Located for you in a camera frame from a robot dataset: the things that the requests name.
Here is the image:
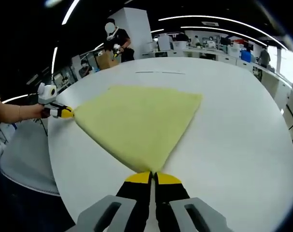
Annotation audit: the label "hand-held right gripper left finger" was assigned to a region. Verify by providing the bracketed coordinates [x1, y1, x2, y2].
[76, 171, 152, 232]

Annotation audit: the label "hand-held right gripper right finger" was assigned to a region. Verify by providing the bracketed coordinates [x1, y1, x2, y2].
[154, 171, 228, 232]

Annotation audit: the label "yellow garment grey blue sleeves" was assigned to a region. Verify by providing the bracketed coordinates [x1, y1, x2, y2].
[73, 85, 203, 174]

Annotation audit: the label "person's left hand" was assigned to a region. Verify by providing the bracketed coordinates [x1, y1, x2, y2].
[18, 105, 50, 119]

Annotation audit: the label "white mesh chair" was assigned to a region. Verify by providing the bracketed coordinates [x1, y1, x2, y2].
[0, 120, 60, 197]

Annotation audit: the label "brown cardboard box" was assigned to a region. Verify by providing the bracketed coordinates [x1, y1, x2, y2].
[96, 52, 120, 71]

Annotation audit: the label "blue barrel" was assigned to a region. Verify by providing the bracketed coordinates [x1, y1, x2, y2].
[240, 49, 252, 62]

